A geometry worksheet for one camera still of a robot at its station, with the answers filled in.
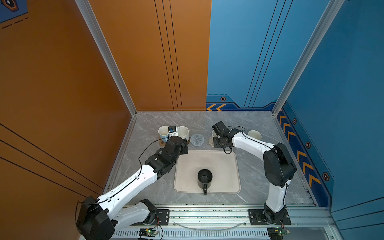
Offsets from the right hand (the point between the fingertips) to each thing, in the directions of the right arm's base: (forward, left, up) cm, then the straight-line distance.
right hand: (216, 143), depth 95 cm
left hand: (-7, +19, +15) cm, 26 cm away
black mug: (-21, +8, -5) cm, 23 cm away
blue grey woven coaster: (+6, +13, -5) cm, 15 cm away
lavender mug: (+5, -25, +3) cm, 26 cm away
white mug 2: (-6, +3, +18) cm, 20 cm away
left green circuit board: (-46, +36, -7) cm, 59 cm away
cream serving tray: (-14, -4, -6) cm, 16 cm away
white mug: (+8, +22, +1) cm, 23 cm away
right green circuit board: (-46, -26, -8) cm, 53 cm away
